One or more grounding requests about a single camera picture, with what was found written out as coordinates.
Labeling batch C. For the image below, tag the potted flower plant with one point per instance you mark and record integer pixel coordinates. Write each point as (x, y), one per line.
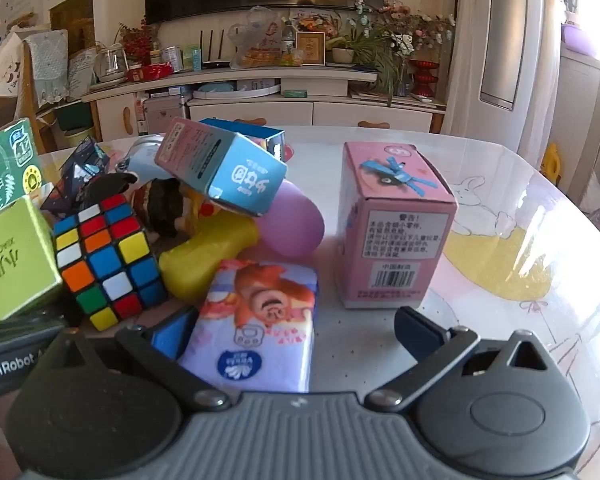
(386, 37)

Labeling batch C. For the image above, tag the silver penguin toy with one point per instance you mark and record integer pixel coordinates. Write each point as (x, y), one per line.
(140, 160)

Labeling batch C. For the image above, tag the purple plastic egg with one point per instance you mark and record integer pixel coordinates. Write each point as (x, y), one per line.
(293, 226)

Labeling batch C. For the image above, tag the plastic bag with food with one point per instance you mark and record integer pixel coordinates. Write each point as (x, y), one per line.
(258, 40)

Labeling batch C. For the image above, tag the wooden picture frame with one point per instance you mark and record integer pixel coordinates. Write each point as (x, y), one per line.
(312, 47)

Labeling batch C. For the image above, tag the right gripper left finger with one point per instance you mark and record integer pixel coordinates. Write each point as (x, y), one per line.
(153, 352)

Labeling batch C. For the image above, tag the black wifi router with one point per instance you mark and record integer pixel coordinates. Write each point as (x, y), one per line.
(211, 44)

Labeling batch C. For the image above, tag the dark haired figurine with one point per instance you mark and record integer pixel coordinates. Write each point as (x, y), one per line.
(166, 207)

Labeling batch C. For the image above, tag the white tv cabinet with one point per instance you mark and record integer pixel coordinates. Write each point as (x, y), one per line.
(270, 96)

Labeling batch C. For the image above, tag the pink storage box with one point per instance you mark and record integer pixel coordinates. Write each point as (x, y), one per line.
(159, 112)

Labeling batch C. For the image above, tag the red candle stand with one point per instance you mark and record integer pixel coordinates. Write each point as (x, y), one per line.
(424, 77)

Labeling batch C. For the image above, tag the lime green medicine box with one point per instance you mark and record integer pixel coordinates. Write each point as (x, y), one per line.
(29, 275)

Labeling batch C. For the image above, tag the red berry bouquet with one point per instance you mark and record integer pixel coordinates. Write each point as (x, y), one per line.
(138, 42)

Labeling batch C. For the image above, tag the wooden chair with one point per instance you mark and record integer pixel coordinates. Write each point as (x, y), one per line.
(18, 97)

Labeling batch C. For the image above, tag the black starry small box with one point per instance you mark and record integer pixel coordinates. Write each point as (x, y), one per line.
(86, 162)

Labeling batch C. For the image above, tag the blue medicine box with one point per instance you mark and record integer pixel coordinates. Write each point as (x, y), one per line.
(269, 138)

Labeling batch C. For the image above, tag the tissue pack with cartoon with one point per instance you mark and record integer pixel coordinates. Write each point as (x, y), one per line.
(255, 329)

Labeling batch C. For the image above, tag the green milk carton box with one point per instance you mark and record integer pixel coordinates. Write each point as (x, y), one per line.
(20, 170)

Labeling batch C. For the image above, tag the yellow plastic toy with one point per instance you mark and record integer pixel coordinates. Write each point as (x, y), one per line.
(188, 269)

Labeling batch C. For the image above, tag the blue pink character box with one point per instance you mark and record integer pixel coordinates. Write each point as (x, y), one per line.
(224, 166)

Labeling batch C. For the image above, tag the pink barcode toy box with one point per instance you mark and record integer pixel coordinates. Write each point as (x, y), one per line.
(395, 214)

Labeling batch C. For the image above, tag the glass teapot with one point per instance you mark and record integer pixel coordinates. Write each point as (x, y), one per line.
(111, 63)

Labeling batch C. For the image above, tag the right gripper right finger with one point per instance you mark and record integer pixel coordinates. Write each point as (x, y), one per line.
(437, 352)

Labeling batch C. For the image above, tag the red snack package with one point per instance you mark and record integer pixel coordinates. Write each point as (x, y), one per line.
(149, 72)

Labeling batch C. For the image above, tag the rubiks cube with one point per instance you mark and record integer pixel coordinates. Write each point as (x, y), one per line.
(105, 259)

